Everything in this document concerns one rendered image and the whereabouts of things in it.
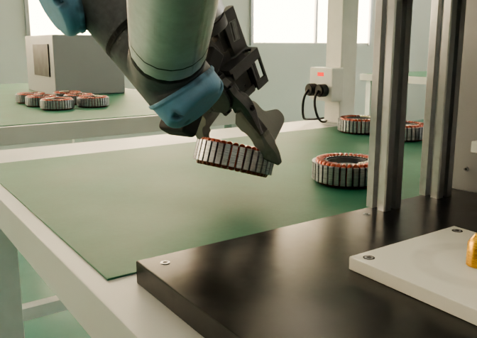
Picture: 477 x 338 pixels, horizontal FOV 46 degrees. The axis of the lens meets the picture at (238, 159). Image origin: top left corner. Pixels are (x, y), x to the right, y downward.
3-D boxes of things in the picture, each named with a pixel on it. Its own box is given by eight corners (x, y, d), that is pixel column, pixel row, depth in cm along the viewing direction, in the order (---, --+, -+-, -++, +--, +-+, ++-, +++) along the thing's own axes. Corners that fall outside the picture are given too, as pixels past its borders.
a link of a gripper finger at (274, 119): (310, 136, 75) (265, 84, 74) (286, 163, 71) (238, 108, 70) (297, 143, 77) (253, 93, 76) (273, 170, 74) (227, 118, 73)
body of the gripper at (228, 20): (272, 85, 76) (244, 2, 69) (234, 121, 71) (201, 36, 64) (230, 82, 81) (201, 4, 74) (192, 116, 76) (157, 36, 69)
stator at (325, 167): (298, 182, 88) (299, 159, 87) (332, 170, 97) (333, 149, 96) (364, 193, 81) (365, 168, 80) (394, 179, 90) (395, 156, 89)
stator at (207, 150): (235, 171, 70) (241, 142, 70) (175, 158, 77) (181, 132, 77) (286, 182, 78) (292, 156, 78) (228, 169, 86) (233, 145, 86)
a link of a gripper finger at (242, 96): (273, 124, 71) (227, 72, 70) (267, 131, 70) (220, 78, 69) (255, 136, 74) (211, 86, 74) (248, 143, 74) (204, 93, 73)
